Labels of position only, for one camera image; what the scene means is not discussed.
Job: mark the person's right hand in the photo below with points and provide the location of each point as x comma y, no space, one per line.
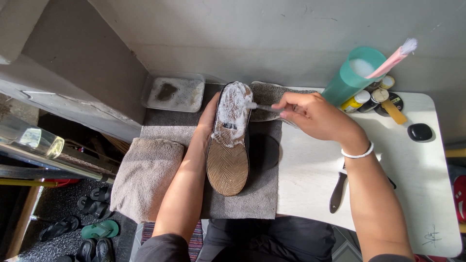
320,116

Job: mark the person's left hand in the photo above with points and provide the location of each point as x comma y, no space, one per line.
206,120

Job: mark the black shoe with brown sole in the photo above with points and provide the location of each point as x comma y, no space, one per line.
228,160

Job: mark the grey cleaning toothbrush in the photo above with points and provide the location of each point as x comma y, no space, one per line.
264,107

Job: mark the yellow bottle with white cap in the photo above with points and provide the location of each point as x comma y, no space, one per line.
352,103

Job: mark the teal plastic cup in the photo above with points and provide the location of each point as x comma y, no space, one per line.
340,85

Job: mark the clear plastic soapy water tray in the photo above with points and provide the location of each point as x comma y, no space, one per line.
174,92

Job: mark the dark bottle with cream cap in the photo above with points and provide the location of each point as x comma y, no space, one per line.
370,102

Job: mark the grey shoe insole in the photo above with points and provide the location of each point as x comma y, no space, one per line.
267,95

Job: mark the jar with gold lid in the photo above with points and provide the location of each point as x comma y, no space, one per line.
386,82

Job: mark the amber applicator stick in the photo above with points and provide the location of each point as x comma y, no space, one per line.
395,112

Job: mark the black round tin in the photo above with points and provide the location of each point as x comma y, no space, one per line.
396,100

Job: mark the folded beige towel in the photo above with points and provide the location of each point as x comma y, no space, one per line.
145,178

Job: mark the pink toothbrush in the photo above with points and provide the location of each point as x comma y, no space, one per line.
389,62

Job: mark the grey towel mat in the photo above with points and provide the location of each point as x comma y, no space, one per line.
255,196

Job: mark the black earbud case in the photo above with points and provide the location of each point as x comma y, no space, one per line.
419,132

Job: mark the striped floor rug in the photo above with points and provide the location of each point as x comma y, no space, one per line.
196,242

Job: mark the person's black trousers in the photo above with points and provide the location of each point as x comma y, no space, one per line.
269,238

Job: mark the green flip flop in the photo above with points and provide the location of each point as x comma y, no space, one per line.
101,229

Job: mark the red plastic stool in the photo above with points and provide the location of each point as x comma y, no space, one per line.
461,198

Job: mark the black slipper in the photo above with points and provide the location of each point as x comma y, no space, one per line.
86,251
104,251

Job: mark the clear glass bottle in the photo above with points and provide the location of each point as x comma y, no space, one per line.
34,140

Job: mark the black flip flop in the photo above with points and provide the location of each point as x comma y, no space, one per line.
58,228

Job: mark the metal rail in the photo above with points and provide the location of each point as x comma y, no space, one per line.
54,163

